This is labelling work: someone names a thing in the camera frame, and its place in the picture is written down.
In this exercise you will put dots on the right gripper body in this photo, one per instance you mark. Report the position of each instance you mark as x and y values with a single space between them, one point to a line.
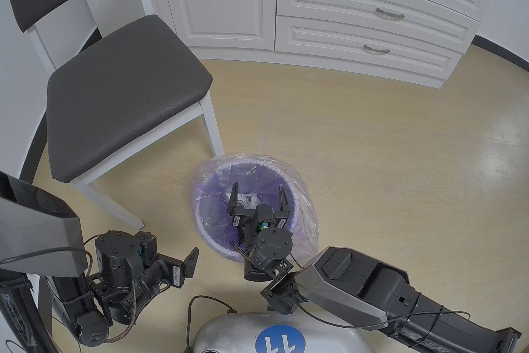
244 219

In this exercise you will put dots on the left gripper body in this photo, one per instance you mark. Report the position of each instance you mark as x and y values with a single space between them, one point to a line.
163 277

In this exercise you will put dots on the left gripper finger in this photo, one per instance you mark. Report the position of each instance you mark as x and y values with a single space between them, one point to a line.
190 264

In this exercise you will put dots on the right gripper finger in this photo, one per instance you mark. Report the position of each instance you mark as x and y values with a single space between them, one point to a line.
234 198
283 202

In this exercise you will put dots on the white printed wrapper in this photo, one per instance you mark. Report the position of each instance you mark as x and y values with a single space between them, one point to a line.
248 199

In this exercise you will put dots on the purple plastic bag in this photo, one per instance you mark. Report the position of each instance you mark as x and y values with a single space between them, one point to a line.
301 194

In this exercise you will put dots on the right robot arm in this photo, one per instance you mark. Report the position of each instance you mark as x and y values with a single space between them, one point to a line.
355 285

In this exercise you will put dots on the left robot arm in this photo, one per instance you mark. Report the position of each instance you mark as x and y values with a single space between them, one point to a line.
41 227

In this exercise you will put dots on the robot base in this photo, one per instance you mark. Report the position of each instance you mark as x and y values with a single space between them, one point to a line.
231 335

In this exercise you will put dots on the white trash bin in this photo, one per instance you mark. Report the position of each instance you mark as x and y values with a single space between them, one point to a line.
210 235

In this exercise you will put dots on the white chair dark grey seat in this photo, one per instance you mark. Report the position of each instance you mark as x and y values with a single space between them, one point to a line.
124 74

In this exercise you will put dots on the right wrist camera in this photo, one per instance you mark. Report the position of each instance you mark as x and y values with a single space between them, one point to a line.
264 215

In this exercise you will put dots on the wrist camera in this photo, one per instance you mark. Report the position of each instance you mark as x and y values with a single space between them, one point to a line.
264 215
148 246

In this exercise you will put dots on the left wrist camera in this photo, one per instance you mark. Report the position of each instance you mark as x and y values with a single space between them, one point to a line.
148 246

